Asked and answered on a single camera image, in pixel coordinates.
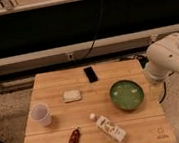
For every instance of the white sponge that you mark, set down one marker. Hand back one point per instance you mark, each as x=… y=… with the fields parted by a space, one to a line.
x=72 y=96

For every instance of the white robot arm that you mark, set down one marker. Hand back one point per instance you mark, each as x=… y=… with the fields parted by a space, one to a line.
x=163 y=56

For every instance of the white ceramic cup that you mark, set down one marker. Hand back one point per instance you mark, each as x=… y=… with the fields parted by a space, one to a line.
x=40 y=113

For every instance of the black rectangular phone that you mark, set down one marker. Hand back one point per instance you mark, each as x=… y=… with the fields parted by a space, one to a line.
x=89 y=72

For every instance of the wooden table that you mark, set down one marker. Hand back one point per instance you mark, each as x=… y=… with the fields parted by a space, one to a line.
x=146 y=124

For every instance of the green bowl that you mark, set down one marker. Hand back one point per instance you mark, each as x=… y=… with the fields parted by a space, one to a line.
x=126 y=95

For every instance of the white plastic bottle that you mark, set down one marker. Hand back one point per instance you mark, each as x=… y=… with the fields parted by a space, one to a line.
x=108 y=127

